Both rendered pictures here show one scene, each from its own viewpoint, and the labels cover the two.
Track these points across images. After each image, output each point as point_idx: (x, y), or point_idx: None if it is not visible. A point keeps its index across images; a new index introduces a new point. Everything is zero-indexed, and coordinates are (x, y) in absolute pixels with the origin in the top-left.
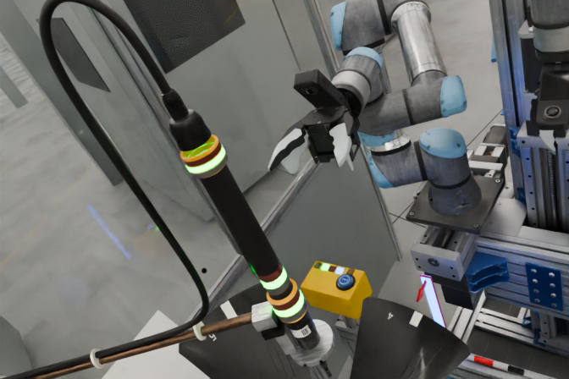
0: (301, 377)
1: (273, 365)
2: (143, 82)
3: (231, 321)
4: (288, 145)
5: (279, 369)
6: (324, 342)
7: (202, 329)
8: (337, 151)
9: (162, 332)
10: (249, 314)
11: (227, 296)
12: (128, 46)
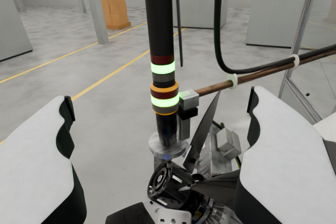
0: (202, 186)
1: (224, 177)
2: None
3: (208, 86)
4: (257, 128)
5: (218, 179)
6: (154, 140)
7: (228, 80)
8: (54, 98)
9: (254, 68)
10: (196, 90)
11: None
12: None
